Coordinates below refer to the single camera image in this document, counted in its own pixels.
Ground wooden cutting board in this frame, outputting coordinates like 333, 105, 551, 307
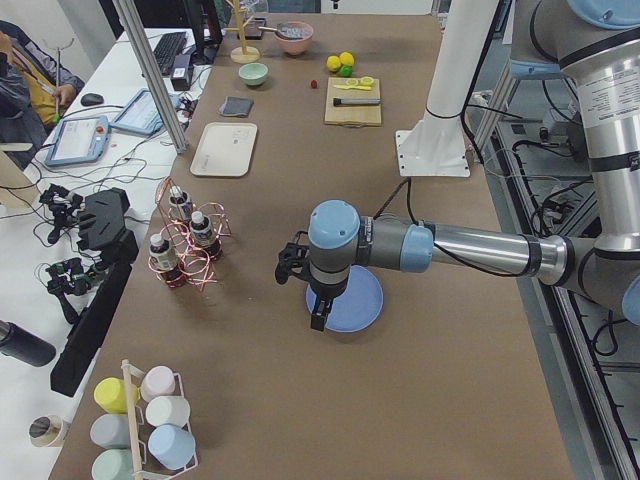
324, 76, 382, 127

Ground seated person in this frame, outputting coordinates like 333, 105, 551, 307
1, 21, 85, 169

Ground green lime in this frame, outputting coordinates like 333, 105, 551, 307
339, 65, 353, 78

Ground yellow cup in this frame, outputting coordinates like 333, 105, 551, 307
93, 377, 127, 414

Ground paper tape roll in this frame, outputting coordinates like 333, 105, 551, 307
28, 415, 70, 447

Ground black keyboard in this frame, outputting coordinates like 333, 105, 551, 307
153, 32, 187, 77

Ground grey folded cloth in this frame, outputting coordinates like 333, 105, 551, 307
219, 96, 254, 118

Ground wooden mug tree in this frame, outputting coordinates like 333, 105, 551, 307
226, 0, 261, 65

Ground white wire cup rack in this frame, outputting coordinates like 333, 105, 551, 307
121, 359, 199, 479

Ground teach pendant tablet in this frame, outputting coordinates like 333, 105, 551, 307
44, 115, 110, 167

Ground front dark bottle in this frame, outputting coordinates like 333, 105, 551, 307
149, 233, 179, 272

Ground pink bowl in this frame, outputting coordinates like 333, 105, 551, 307
276, 21, 314, 56

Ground copper wire bottle rack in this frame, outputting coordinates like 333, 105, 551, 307
147, 177, 232, 290

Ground black stand equipment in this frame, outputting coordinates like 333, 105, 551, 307
47, 187, 139, 397

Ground middle dark bottle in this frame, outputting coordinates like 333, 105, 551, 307
189, 210, 215, 249

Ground pink cup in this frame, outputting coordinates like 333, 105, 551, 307
140, 365, 176, 402

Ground dark bottle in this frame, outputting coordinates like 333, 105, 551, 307
169, 185, 193, 222
149, 233, 179, 272
189, 210, 215, 249

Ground white cup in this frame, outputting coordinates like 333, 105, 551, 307
145, 396, 191, 428

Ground blue cup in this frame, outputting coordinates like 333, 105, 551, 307
148, 424, 196, 470

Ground black computer mouse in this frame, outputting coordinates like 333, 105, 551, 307
80, 93, 104, 107

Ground black thermos bottle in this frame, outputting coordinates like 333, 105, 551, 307
1, 321, 56, 367

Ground rear dark bottle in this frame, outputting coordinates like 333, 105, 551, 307
169, 185, 193, 222

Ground blue round plate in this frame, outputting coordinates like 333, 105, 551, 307
324, 265, 384, 333

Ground beige tray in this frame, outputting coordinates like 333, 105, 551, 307
190, 122, 258, 177

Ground green bowl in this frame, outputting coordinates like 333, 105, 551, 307
238, 62, 269, 87

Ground black power adapter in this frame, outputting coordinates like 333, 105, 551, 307
170, 54, 193, 92

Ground yellow lemon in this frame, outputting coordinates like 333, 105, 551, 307
339, 51, 355, 67
325, 55, 342, 72

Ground grey cup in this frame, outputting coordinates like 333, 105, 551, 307
90, 414, 130, 449

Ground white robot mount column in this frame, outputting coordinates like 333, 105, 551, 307
396, 0, 499, 177

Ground lemon slices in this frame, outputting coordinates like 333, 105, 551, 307
334, 76, 375, 91

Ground aluminium frame post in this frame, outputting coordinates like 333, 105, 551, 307
113, 0, 188, 154

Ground black handled knife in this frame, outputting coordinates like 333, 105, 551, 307
332, 97, 381, 107

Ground mint green cup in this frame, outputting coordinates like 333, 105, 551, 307
91, 449, 133, 480

